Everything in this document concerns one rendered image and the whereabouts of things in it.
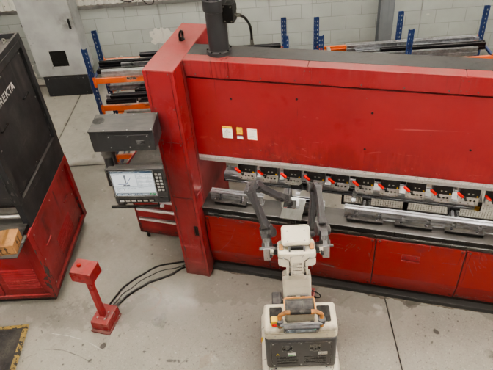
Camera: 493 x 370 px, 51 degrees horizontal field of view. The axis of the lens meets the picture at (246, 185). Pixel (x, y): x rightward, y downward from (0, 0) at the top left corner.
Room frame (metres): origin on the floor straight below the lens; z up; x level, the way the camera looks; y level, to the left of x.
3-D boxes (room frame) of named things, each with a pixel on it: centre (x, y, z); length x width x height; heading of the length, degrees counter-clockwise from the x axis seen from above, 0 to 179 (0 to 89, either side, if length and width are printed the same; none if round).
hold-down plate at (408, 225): (3.02, -1.36, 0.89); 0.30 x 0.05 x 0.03; 72
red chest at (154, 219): (4.20, 0.88, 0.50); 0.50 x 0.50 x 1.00; 72
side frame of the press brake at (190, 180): (3.87, 0.44, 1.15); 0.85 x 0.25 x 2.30; 162
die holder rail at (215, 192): (3.57, 0.09, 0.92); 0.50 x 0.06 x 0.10; 72
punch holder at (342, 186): (3.27, -0.78, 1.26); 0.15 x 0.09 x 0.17; 72
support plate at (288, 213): (3.25, -0.38, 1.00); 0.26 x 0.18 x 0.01; 162
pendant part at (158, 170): (3.29, 0.86, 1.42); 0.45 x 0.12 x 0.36; 84
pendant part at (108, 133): (3.38, 0.90, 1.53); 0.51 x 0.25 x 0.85; 84
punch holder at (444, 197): (3.02, -1.54, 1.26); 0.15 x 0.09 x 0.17; 72
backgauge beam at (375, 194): (3.55, -0.90, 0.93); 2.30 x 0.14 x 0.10; 72
